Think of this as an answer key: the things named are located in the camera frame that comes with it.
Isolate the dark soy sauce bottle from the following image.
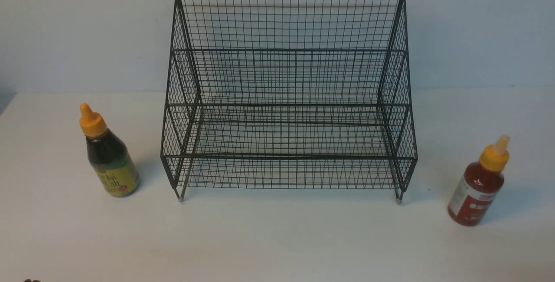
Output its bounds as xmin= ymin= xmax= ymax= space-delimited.
xmin=79 ymin=103 xmax=140 ymax=198

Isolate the red chili sauce bottle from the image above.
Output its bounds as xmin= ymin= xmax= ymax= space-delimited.
xmin=447 ymin=135 xmax=510 ymax=226

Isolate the black wire mesh rack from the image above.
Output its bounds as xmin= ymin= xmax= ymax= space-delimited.
xmin=160 ymin=0 xmax=418 ymax=203

